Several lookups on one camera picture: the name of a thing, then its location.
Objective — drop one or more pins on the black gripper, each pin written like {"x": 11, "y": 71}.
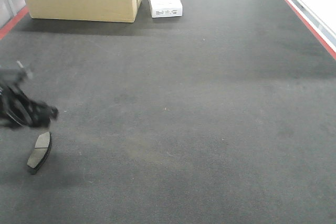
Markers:
{"x": 17, "y": 109}

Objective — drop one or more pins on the grey brake pad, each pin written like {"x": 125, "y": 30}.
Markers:
{"x": 39, "y": 153}

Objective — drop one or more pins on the black conveyor belt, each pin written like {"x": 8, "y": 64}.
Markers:
{"x": 224, "y": 115}

